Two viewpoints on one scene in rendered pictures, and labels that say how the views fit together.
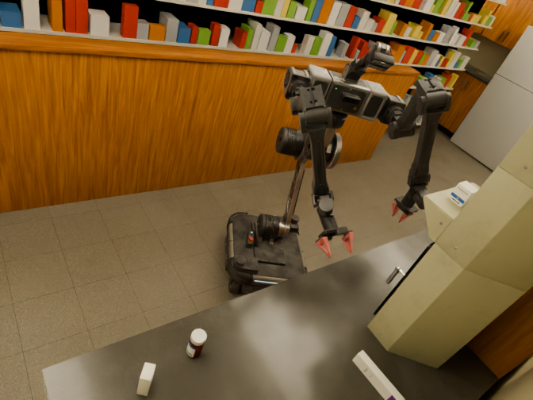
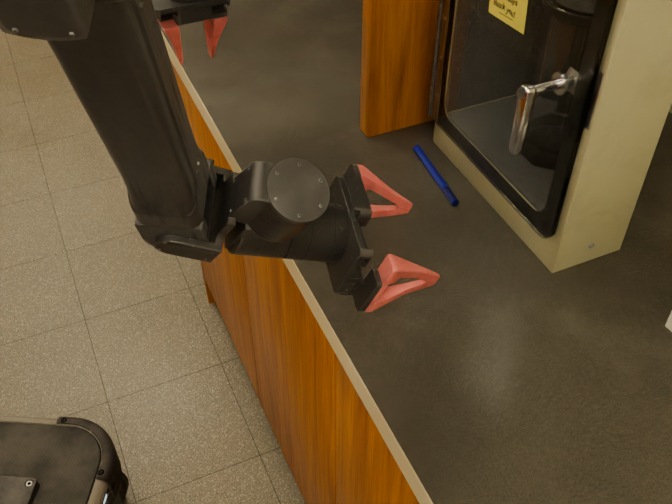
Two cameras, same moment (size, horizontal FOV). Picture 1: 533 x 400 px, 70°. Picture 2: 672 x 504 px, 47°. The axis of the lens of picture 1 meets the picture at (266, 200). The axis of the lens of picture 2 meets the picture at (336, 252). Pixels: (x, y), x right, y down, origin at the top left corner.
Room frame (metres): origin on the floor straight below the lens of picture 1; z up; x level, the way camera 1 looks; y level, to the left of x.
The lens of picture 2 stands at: (0.98, 0.23, 1.67)
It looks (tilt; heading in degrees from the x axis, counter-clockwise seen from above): 44 degrees down; 293
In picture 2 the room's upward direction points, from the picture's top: straight up
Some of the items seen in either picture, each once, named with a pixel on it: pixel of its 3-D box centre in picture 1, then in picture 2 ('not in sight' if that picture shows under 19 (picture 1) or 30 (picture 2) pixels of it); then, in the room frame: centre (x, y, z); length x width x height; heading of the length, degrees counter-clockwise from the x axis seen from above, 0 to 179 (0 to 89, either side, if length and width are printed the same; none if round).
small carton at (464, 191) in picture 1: (463, 194); not in sight; (1.12, -0.57, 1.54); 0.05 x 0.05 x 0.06; 48
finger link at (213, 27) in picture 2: (402, 213); (198, 28); (1.54, -0.62, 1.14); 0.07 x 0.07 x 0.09; 47
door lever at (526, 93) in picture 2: (396, 278); (534, 114); (1.06, -0.54, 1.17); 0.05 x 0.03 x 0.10; 46
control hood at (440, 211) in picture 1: (455, 209); not in sight; (1.15, -0.60, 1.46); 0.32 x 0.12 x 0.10; 137
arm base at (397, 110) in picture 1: (394, 116); not in sight; (1.83, -0.43, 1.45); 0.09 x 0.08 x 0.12; 109
